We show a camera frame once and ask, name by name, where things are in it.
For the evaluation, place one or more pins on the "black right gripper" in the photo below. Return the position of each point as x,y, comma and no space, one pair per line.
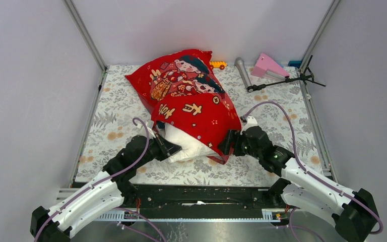
232,136

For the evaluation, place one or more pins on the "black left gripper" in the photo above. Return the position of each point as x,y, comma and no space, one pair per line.
170,148

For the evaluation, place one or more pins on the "white pillow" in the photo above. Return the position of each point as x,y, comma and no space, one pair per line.
190,147

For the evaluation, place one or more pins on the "red cartoon print pillowcase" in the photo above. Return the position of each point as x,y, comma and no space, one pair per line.
181,89

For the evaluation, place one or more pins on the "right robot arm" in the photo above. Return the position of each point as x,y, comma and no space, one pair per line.
352,213

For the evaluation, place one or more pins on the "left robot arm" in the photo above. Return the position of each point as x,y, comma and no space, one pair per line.
106,191

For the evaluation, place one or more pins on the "floral fern print sheet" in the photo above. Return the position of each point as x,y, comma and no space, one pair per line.
281,110

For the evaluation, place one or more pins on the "yellow toy car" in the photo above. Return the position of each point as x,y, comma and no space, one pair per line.
218,65

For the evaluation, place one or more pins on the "silver microphone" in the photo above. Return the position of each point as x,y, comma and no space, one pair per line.
239,63

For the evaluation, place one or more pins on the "pink wedge block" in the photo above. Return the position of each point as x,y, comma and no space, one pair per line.
265,66

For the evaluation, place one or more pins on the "black tripod stand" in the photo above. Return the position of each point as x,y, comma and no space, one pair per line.
306,76

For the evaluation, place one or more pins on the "blue block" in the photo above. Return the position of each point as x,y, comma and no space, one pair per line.
295,63

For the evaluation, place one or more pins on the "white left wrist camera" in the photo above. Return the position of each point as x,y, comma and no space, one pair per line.
149,131

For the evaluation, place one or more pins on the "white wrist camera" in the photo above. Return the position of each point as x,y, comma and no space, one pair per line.
149,131
248,122

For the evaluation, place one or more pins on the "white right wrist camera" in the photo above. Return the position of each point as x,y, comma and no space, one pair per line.
248,122

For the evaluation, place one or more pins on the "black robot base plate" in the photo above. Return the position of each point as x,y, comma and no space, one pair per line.
178,199

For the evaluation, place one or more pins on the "slotted aluminium rail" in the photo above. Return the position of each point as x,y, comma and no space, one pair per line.
260,215

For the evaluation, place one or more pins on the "left aluminium frame post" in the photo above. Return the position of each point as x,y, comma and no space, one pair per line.
82,28

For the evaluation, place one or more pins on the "aluminium frame post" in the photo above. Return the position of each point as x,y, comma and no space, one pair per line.
82,28
326,19

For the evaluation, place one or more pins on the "right aluminium frame post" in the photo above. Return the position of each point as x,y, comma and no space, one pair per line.
326,19

